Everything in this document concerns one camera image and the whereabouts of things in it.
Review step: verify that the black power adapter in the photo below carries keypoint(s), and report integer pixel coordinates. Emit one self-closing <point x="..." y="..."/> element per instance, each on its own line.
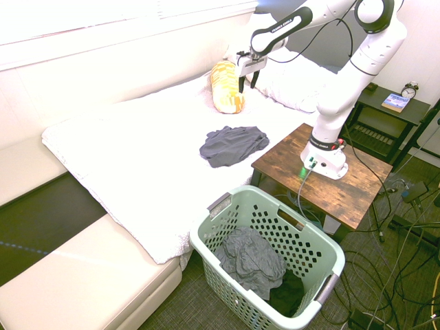
<point x="415" y="192"/>

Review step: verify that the cream upholstered bed frame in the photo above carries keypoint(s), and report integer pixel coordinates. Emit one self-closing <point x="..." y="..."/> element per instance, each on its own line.
<point x="86" y="282"/>

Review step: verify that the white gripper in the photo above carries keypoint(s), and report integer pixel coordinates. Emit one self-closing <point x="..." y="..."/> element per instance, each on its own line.
<point x="252" y="63"/>

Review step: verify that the white quilted bedspread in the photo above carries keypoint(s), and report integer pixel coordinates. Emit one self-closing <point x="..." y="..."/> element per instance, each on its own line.
<point x="144" y="161"/>

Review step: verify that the blue paperback book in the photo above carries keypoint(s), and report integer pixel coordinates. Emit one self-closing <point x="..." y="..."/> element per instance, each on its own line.
<point x="394" y="102"/>

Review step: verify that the white window blind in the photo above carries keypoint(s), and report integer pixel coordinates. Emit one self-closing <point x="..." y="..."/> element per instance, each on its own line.
<point x="86" y="17"/>

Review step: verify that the dark grey fleece garment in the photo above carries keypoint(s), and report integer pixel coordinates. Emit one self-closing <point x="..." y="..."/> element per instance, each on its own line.
<point x="232" y="146"/>

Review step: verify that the black garment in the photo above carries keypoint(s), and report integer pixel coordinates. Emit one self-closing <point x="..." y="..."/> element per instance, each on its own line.
<point x="287" y="295"/>

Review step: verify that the white pillow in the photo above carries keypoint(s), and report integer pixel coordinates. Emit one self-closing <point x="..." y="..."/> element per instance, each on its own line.
<point x="295" y="84"/>

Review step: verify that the yellow patterned bolster pillow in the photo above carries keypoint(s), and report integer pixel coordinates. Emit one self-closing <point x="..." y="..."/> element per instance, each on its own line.
<point x="227" y="91"/>

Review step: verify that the crumpled grey shirt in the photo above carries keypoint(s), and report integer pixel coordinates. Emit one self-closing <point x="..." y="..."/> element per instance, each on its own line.
<point x="249" y="258"/>

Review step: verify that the pale green laundry basket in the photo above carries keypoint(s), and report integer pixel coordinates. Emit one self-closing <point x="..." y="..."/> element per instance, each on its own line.
<point x="309" y="247"/>

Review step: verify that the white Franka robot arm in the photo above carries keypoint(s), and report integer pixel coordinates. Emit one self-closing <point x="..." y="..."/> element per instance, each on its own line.
<point x="343" y="99"/>

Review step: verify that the black power brick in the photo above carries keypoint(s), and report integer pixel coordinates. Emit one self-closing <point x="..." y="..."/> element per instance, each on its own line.
<point x="364" y="319"/>

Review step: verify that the black camera stand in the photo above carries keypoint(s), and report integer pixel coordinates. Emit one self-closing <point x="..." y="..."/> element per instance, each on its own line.
<point x="417" y="137"/>

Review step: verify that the black twin-bell alarm clock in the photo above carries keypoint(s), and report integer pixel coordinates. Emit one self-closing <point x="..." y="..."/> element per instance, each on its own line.
<point x="409" y="91"/>

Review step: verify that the black bedside table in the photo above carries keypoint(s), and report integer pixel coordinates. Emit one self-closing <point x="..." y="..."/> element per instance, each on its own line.
<point x="410" y="115"/>

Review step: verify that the rustic wooden table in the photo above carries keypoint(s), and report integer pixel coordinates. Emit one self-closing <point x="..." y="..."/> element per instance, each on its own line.
<point x="343" y="192"/>

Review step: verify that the grey headboard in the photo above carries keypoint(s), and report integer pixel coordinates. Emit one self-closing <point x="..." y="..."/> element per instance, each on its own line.
<point x="321" y="51"/>

